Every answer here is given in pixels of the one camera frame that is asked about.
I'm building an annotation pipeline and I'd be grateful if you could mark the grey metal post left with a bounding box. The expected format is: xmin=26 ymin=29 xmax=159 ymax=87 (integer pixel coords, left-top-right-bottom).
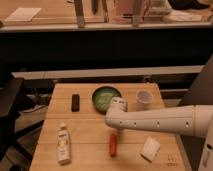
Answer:
xmin=74 ymin=0 xmax=85 ymax=28

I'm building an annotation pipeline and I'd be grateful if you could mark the grey metal post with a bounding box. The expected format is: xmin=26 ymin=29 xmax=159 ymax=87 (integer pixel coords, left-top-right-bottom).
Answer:
xmin=74 ymin=0 xmax=85 ymax=28
xmin=132 ymin=0 xmax=142 ymax=27

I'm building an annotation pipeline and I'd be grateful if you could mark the grey metal rail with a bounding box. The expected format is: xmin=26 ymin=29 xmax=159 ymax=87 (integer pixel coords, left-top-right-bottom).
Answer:
xmin=13 ymin=65 xmax=203 ymax=80

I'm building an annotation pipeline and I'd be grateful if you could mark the white paper cup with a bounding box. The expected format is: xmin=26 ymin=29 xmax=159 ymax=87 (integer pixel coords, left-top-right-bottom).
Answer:
xmin=136 ymin=90 xmax=153 ymax=110

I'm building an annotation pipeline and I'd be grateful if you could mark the black office chair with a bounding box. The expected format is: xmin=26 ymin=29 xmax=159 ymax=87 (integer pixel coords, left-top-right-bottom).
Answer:
xmin=0 ymin=64 xmax=43 ymax=161

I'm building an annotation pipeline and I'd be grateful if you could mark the white lotion bottle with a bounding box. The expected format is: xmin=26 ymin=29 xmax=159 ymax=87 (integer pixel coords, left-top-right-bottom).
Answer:
xmin=57 ymin=123 xmax=71 ymax=165

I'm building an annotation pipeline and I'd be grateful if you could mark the red chili pepper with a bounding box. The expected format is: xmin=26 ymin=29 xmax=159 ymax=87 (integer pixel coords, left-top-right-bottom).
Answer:
xmin=109 ymin=134 xmax=117 ymax=157

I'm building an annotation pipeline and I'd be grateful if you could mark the white paper sheet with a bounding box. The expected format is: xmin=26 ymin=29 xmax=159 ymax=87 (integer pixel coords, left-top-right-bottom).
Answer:
xmin=5 ymin=7 xmax=41 ymax=22

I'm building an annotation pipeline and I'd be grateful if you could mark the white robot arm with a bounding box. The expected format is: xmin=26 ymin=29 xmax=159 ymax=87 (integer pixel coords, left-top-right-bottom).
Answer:
xmin=105 ymin=97 xmax=213 ymax=171

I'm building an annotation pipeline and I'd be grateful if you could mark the black rectangular block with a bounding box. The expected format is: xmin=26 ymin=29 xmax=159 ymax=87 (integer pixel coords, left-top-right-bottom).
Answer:
xmin=71 ymin=94 xmax=80 ymax=112

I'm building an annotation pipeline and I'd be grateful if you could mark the green ceramic bowl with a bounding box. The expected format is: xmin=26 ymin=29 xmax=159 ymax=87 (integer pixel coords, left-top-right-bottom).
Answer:
xmin=92 ymin=86 xmax=121 ymax=113

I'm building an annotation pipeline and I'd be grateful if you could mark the grey metal post right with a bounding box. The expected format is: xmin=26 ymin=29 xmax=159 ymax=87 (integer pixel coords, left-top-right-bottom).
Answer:
xmin=132 ymin=0 xmax=142 ymax=27

